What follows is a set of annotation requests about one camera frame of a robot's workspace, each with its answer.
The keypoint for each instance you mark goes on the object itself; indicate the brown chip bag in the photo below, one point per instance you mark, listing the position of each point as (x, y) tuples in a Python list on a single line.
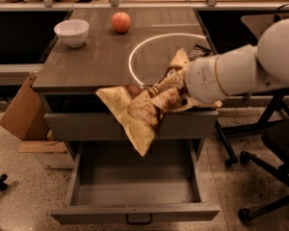
[(141, 110)]

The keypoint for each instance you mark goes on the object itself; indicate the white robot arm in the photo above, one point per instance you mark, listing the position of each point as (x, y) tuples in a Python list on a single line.
[(260, 68)]

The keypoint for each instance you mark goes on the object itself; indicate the grey upper drawer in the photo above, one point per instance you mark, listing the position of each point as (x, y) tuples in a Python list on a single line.
[(103, 127)]

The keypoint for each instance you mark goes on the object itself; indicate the grey drawer cabinet with counter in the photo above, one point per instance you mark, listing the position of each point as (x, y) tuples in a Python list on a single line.
[(72, 76)]

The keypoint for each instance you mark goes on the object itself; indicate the grey open middle drawer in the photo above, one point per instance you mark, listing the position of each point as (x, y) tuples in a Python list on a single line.
[(112, 183)]

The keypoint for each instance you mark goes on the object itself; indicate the black snack bar wrapper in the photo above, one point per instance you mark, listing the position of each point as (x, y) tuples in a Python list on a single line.
[(198, 52)]

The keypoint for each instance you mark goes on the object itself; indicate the red apple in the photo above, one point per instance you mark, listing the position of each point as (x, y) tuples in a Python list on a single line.
[(121, 22)]

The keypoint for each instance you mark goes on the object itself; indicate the white bowl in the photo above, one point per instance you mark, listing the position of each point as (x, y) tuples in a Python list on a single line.
[(72, 32)]

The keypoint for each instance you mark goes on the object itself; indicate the brown cardboard box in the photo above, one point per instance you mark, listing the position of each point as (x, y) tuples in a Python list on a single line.
[(24, 119)]

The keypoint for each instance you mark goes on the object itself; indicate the dark side table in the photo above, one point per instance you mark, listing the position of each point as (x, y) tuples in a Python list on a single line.
[(257, 23)]

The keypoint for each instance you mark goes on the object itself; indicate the black chair caster at left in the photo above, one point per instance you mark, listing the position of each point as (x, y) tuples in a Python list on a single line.
[(3, 185)]

